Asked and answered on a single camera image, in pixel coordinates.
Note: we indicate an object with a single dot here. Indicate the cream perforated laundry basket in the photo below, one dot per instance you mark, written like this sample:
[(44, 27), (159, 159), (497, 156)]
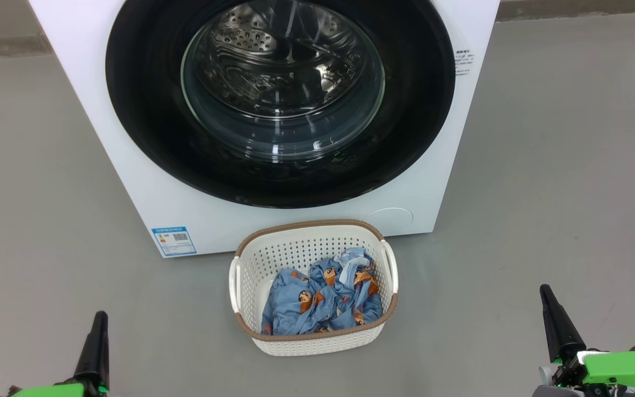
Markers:
[(251, 275)]

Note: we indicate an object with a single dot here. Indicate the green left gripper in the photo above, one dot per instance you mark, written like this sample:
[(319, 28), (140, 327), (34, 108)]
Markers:
[(58, 391)]

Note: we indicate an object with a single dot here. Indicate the white front-load washing machine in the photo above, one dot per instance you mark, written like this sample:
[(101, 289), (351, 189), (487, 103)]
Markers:
[(130, 209)]

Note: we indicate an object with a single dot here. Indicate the round black glass washer door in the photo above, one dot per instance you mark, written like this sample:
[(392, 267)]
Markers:
[(146, 110)]

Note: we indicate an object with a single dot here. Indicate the small printed text label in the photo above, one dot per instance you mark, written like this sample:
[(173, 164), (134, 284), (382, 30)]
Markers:
[(464, 62)]

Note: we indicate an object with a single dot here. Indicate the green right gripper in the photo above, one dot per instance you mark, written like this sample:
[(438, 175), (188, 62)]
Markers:
[(620, 366)]

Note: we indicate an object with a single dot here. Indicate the blue energy label sticker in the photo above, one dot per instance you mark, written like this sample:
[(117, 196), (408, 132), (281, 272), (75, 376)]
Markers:
[(174, 241)]

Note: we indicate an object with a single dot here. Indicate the stainless steel washing machine drum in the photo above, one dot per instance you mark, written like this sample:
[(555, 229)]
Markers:
[(251, 44)]

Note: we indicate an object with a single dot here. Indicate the round white filter cover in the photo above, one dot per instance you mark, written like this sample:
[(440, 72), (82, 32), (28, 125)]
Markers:
[(389, 220)]

